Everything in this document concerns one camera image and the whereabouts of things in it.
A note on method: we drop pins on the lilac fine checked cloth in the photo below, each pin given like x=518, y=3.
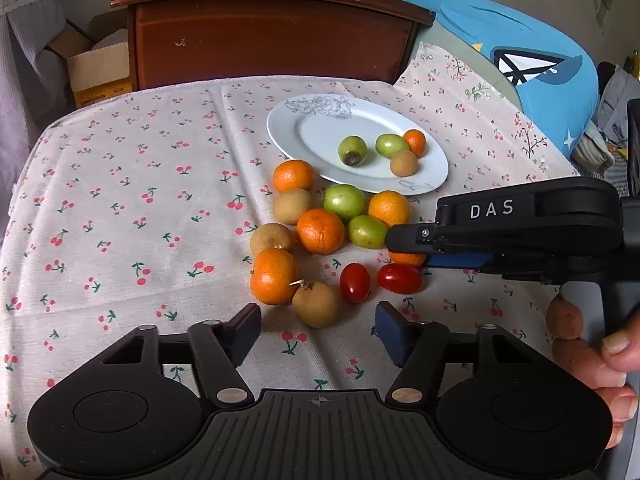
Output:
x=30, y=70

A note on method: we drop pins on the red cherry tomato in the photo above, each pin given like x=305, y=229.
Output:
x=355, y=282
x=399, y=278

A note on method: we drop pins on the brown longan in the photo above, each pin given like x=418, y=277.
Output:
x=271, y=238
x=316, y=304
x=292, y=206
x=403, y=163

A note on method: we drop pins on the brown wooden nightstand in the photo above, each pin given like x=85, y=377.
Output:
x=270, y=40

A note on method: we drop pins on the pale folded cloth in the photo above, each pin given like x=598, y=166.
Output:
x=595, y=150

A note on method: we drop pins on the cherry print tablecloth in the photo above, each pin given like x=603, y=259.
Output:
x=150, y=220

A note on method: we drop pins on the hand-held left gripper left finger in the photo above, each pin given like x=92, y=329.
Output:
x=245, y=330

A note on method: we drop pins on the person's right hand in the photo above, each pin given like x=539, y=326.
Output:
x=600, y=370

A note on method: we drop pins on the open cardboard box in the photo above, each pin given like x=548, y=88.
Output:
x=100, y=72

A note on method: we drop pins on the grey-green cushion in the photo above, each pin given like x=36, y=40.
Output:
x=450, y=60

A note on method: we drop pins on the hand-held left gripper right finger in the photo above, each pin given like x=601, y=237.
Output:
x=389, y=329

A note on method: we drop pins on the green jujube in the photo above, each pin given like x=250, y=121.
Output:
x=390, y=144
x=367, y=230
x=344, y=200
x=352, y=147

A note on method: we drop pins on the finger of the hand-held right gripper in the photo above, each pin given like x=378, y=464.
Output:
x=410, y=237

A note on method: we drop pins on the grey garment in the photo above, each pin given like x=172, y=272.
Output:
x=612, y=100

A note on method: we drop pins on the blue sailboat print pillow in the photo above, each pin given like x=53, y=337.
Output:
x=500, y=30

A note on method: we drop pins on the mandarin orange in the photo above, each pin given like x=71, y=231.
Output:
x=406, y=259
x=272, y=276
x=389, y=208
x=415, y=142
x=320, y=230
x=293, y=176

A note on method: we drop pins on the white plate with line drawing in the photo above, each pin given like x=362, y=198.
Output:
x=315, y=140

